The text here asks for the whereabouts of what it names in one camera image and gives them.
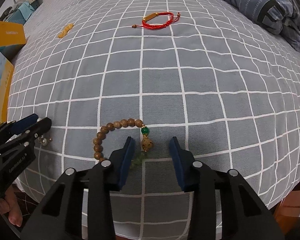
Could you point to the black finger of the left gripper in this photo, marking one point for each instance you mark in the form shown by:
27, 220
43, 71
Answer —
32, 133

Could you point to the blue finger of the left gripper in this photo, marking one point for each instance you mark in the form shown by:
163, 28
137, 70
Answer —
9, 129

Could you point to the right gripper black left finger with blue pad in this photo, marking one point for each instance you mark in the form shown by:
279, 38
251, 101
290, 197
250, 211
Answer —
59, 214

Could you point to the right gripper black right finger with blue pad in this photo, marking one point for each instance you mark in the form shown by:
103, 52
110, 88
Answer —
244, 214

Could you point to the wooden bead bracelet green beads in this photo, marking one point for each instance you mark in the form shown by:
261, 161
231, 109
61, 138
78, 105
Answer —
113, 133

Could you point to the person's left hand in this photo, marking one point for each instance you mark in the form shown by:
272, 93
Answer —
9, 205

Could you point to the yellow box lid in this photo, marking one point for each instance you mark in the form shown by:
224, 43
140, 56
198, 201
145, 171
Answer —
12, 39

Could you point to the teal storage box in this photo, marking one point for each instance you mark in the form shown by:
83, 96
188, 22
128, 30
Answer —
23, 13

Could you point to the black device on desk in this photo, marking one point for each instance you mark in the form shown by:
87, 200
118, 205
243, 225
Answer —
9, 11

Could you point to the grey grid bed sheet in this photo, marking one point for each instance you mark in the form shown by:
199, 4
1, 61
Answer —
197, 70

